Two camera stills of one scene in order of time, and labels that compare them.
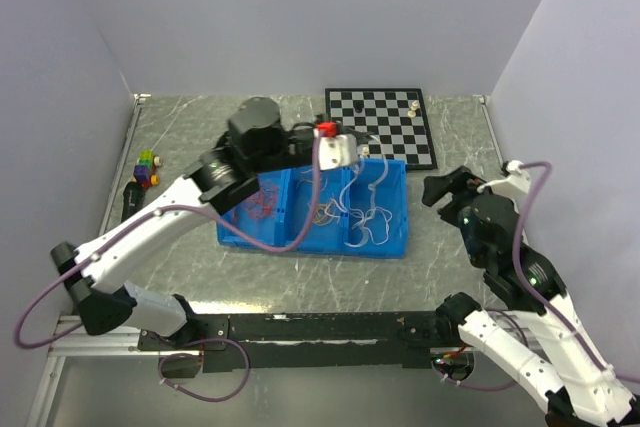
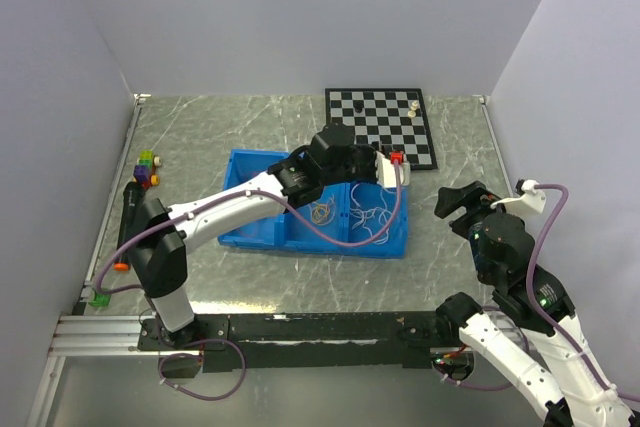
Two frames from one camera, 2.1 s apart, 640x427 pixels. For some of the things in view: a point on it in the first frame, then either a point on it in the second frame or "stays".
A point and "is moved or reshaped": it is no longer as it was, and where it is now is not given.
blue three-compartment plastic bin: [358, 209] stays
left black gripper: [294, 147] to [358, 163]
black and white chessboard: [396, 119] stays
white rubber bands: [374, 222] is moved or reshaped
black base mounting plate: [311, 341] stays
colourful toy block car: [145, 168] stays
